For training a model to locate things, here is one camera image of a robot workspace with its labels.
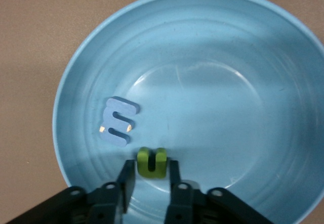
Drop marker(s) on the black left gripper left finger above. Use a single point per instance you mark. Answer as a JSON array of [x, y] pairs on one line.
[[126, 196]]

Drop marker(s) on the green letter u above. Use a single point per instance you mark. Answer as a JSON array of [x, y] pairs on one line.
[[143, 166]]

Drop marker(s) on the brown table cover sheet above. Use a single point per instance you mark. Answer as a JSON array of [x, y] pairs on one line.
[[25, 57]]

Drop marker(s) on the blue plate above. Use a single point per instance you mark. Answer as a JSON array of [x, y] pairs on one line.
[[215, 107]]

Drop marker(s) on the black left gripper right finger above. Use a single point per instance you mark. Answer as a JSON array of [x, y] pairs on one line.
[[176, 196]]

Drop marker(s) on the blue letter m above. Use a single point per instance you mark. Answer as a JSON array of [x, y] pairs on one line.
[[121, 105]]

